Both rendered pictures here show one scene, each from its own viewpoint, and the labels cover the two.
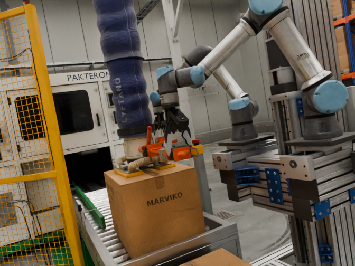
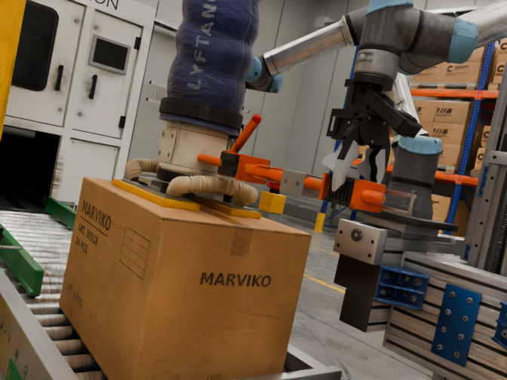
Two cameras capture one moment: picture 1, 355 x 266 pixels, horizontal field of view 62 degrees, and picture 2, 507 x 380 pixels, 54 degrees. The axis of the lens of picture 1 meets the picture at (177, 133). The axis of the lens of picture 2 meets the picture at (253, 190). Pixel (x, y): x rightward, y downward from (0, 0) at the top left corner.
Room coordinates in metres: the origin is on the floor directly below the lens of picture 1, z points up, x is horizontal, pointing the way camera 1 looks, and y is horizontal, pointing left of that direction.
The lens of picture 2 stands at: (0.41, 0.38, 1.09)
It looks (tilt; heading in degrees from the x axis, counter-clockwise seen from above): 3 degrees down; 347
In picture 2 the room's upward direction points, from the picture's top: 12 degrees clockwise
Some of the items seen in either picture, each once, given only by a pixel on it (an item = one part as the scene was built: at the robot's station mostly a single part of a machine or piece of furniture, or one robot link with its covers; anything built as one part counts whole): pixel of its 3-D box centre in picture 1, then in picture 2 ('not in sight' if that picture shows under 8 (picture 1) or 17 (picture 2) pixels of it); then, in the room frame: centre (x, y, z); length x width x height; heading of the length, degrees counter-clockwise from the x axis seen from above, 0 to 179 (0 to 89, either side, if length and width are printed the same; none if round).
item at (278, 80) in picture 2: not in sight; (263, 79); (2.05, 0.03, 1.38); 0.11 x 0.11 x 0.08; 59
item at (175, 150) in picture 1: (178, 153); (351, 192); (1.21, 0.01, 1.08); 0.08 x 0.07 x 0.05; 23
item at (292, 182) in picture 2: (167, 152); (303, 184); (1.34, 0.06, 1.07); 0.07 x 0.07 x 0.04; 23
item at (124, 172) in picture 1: (127, 169); (153, 188); (1.73, 0.33, 0.97); 0.34 x 0.10 x 0.05; 23
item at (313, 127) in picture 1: (320, 125); not in sight; (1.24, -0.60, 1.09); 0.15 x 0.15 x 0.10
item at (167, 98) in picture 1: (168, 99); (374, 68); (1.23, 0.01, 1.30); 0.08 x 0.08 x 0.05
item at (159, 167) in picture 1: (157, 162); (214, 197); (1.81, 0.15, 0.97); 0.34 x 0.10 x 0.05; 23
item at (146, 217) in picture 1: (149, 202); (172, 274); (1.75, 0.23, 0.75); 0.60 x 0.40 x 0.40; 22
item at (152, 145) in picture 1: (152, 150); (244, 167); (1.54, 0.14, 1.08); 0.10 x 0.08 x 0.06; 113
